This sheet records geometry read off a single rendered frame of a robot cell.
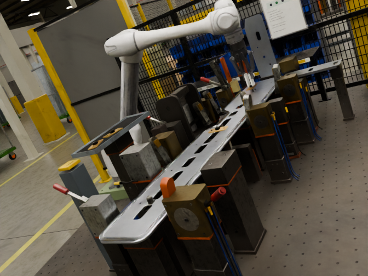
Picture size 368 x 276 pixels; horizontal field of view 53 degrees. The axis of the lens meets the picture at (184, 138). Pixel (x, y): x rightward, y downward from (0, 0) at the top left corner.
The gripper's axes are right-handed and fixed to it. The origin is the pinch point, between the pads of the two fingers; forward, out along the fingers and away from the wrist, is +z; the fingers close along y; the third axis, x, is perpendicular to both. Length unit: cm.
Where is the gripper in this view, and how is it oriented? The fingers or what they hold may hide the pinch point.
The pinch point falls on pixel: (249, 79)
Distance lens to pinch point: 195.3
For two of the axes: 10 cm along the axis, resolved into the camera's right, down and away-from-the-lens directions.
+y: 8.1, -1.6, -5.7
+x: 4.6, -4.4, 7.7
